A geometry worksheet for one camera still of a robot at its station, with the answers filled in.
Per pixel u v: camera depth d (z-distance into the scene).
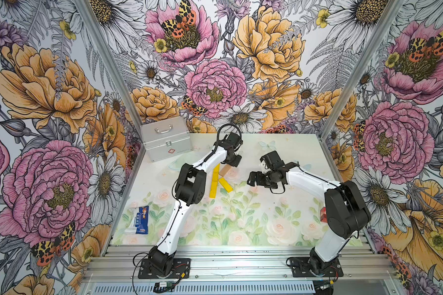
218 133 0.87
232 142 0.87
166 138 1.02
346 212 0.47
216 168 1.05
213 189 0.97
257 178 0.83
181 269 0.73
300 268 0.74
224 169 1.05
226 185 0.99
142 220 0.84
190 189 0.64
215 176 1.02
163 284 0.71
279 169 0.70
